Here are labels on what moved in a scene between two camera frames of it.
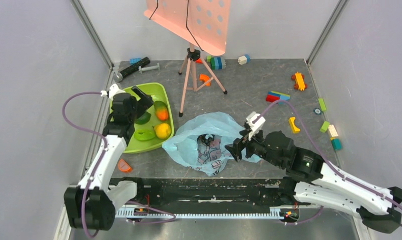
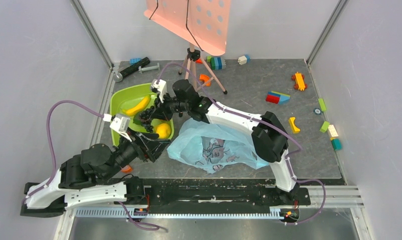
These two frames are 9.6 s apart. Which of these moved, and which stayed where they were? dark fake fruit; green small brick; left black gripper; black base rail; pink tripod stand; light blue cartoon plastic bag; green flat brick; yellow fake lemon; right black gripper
Moved: dark fake fruit; left black gripper; right black gripper
Stayed: green small brick; green flat brick; light blue cartoon plastic bag; pink tripod stand; yellow fake lemon; black base rail
